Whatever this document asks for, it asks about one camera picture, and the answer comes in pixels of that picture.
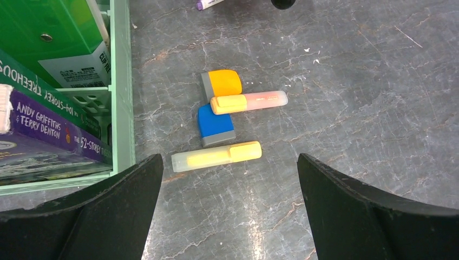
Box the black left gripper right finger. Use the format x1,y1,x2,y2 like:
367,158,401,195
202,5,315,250
297,153,458,259

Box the blue eraser block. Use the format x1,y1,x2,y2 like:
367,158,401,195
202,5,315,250
197,104,236,147

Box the orange highlighter marker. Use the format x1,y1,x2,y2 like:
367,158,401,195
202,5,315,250
210,90,288,115

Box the yellow eraser block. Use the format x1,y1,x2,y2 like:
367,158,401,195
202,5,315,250
200,69,242,102

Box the yellow highlighter marker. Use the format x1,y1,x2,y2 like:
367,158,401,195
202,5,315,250
171,141,262,173

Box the purple paperback book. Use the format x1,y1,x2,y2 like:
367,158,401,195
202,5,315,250
1,84,113,185

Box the green clip file folder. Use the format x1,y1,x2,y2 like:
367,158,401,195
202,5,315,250
1,0,111,88

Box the green mesh file rack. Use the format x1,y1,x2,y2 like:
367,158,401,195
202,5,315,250
1,0,135,195

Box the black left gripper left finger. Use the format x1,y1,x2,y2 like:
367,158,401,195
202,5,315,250
1,154,163,259

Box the purple white marker pen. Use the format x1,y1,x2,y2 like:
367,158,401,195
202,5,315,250
196,0,224,11

